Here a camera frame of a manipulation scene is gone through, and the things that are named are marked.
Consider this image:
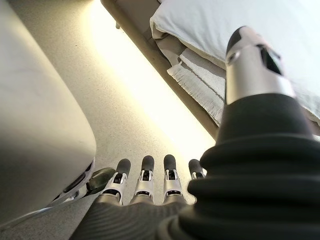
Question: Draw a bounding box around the right robot hand black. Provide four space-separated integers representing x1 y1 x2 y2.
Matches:
69 24 320 240

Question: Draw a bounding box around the white duvet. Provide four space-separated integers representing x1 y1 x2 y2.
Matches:
149 0 320 123

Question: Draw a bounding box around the white mattress with sheet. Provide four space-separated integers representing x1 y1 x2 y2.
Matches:
151 23 227 129

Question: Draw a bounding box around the white robot body shell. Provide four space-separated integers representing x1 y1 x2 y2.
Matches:
0 0 98 210

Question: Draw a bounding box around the brown upholstered bed frame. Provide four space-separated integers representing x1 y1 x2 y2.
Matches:
100 0 219 141

